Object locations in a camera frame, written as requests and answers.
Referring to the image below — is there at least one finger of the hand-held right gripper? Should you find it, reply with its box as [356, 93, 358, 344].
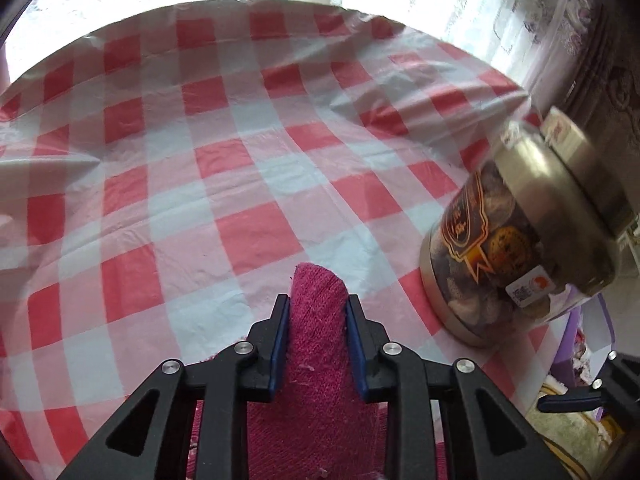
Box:
[537, 389, 608, 413]

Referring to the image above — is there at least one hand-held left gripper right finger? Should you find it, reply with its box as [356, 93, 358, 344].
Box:
[346, 294, 573, 480]

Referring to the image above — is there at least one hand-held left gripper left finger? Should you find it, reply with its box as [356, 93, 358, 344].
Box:
[55, 294, 292, 480]

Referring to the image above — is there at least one magenta knit cloth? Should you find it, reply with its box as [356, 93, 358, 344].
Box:
[187, 261, 451, 480]

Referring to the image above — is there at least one striped tasselled cushion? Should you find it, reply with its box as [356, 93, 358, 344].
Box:
[525, 380, 631, 480]

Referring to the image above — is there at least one clear jar with metal lid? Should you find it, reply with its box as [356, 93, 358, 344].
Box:
[419, 105, 632, 348]

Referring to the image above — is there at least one red white checked tablecloth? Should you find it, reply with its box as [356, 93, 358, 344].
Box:
[0, 0, 576, 466]

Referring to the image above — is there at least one white lace curtain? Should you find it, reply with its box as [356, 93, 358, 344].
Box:
[295, 0, 591, 111]

